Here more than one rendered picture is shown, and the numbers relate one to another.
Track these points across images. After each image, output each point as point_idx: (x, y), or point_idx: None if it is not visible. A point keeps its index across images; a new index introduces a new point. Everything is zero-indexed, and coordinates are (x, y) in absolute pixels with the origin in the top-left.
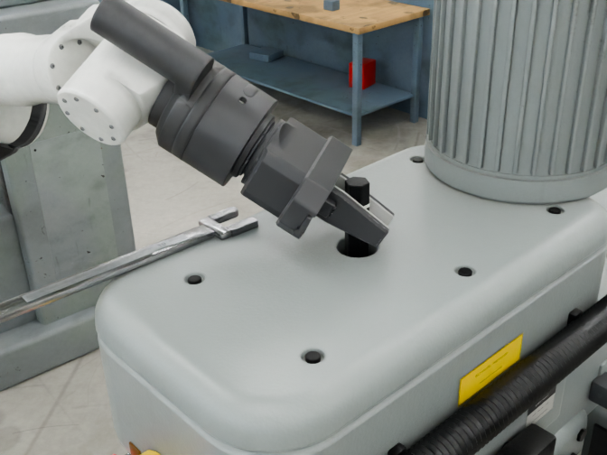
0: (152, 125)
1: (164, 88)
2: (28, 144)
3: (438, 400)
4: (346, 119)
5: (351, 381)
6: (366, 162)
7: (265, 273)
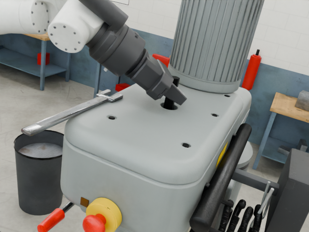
0: (89, 45)
1: (102, 27)
2: None
3: (214, 165)
4: (36, 78)
5: (205, 153)
6: (47, 98)
7: (140, 115)
